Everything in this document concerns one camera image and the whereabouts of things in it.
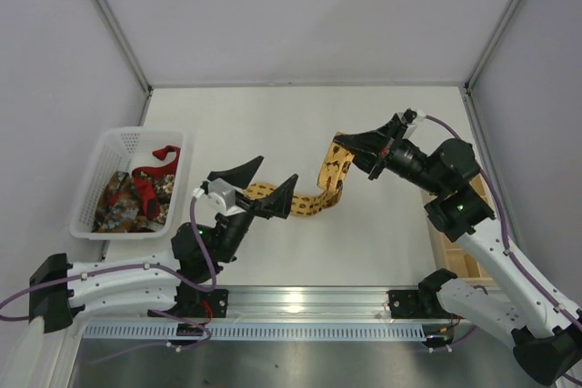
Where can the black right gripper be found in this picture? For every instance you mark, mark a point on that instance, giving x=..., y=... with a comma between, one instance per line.
x=383, y=152

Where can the camouflage pattern tie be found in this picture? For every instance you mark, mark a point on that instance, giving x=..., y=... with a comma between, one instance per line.
x=118, y=209

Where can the white plastic basket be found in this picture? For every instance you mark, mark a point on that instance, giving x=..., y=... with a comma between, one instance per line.
x=122, y=150

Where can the yellow beetle print tie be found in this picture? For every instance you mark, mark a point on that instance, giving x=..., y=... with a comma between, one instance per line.
x=330, y=182

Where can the aluminium mounting rail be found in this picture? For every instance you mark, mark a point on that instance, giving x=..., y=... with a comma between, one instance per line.
x=313, y=301

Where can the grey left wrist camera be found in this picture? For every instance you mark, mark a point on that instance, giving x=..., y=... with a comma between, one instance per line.
x=219, y=195

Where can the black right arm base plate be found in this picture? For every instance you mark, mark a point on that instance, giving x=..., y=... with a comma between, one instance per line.
x=411, y=303

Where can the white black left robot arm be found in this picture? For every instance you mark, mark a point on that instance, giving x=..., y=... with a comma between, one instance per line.
x=61, y=291

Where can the white slotted cable duct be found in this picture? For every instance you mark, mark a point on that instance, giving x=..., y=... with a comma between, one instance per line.
x=223, y=331

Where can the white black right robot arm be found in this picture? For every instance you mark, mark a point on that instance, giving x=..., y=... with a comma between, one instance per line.
x=540, y=325

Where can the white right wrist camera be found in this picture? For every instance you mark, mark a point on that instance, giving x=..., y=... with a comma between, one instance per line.
x=410, y=119

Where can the red tie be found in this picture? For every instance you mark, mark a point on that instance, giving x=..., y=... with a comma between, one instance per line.
x=155, y=184

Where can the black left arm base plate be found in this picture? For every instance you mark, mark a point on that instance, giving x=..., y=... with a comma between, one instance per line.
x=191, y=303

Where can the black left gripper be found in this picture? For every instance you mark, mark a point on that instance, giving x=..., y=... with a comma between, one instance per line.
x=254, y=206

